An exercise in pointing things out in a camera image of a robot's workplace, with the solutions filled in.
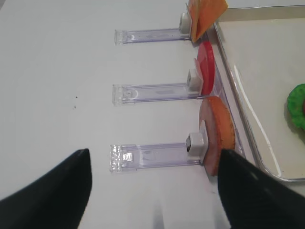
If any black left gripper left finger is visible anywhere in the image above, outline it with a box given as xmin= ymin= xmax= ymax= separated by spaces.
xmin=0 ymin=149 xmax=92 ymax=229

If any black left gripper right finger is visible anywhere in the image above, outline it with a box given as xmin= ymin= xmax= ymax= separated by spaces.
xmin=217 ymin=149 xmax=305 ymax=229

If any green lettuce leaf on tray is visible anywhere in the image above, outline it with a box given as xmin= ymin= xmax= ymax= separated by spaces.
xmin=287 ymin=83 xmax=305 ymax=130

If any clear tomato pusher track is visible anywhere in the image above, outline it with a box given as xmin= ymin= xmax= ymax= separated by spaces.
xmin=112 ymin=69 xmax=203 ymax=106

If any red tomato slice in holder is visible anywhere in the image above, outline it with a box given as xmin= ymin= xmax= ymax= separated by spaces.
xmin=197 ymin=41 xmax=215 ymax=95

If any clear cheese pusher track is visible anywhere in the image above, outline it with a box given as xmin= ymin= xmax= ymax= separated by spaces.
xmin=114 ymin=13 xmax=192 ymax=45

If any orange cheese slice right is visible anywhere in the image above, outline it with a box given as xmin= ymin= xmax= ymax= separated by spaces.
xmin=192 ymin=0 xmax=228 ymax=42

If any orange cheese slice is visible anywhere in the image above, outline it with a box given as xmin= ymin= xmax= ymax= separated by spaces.
xmin=187 ymin=0 xmax=201 ymax=43
xmin=192 ymin=0 xmax=228 ymax=42

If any orange cheese slice left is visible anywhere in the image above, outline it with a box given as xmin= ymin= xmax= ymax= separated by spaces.
xmin=187 ymin=0 xmax=201 ymax=43

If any bun slice in left holder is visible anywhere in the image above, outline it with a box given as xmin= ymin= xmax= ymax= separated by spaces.
xmin=199 ymin=96 xmax=235 ymax=176

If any clear bun pusher track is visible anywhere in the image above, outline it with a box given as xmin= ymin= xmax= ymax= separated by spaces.
xmin=109 ymin=121 xmax=209 ymax=173

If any white rectangular metal tray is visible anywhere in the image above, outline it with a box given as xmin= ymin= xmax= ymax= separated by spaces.
xmin=214 ymin=5 xmax=305 ymax=182

